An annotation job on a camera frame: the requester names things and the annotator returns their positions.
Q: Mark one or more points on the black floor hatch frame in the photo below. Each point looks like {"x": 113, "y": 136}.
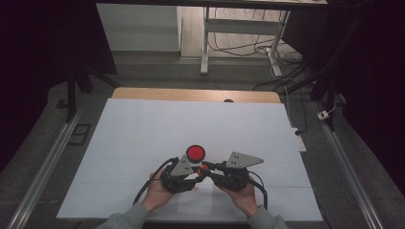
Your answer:
{"x": 79, "y": 134}

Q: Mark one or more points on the white cabinet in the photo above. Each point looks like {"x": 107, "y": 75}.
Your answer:
{"x": 140, "y": 28}

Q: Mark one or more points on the white power strip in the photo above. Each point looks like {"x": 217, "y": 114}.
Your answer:
{"x": 300, "y": 142}

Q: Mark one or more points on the white-legged desk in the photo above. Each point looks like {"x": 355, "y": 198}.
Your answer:
{"x": 242, "y": 26}

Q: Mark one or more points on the black table grommet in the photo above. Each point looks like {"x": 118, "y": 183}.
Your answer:
{"x": 228, "y": 100}

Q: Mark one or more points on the person's right hand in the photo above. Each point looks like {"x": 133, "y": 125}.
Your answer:
{"x": 245, "y": 202}

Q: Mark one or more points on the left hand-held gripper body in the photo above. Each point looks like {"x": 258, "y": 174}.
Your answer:
{"x": 176, "y": 183}

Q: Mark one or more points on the large white table cover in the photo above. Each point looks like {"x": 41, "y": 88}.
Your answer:
{"x": 159, "y": 127}

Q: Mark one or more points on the small white adapter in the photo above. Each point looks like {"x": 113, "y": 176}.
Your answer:
{"x": 323, "y": 115}

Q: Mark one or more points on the round red ink pad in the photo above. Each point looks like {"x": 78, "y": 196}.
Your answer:
{"x": 195, "y": 153}

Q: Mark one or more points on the dark curtain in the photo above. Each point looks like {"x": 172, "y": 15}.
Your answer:
{"x": 38, "y": 47}
{"x": 375, "y": 79}

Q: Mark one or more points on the person's left hand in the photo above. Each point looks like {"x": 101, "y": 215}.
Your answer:
{"x": 156, "y": 194}

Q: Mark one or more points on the metal floor rail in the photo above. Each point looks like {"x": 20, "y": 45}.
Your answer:
{"x": 347, "y": 173}
{"x": 44, "y": 171}

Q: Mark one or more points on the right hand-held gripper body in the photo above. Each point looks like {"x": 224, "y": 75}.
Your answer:
{"x": 232, "y": 179}

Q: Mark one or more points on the small white paper sheet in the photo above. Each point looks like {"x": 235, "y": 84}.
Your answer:
{"x": 197, "y": 203}

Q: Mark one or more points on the black stand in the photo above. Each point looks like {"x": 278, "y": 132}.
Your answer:
{"x": 331, "y": 101}
{"x": 71, "y": 95}

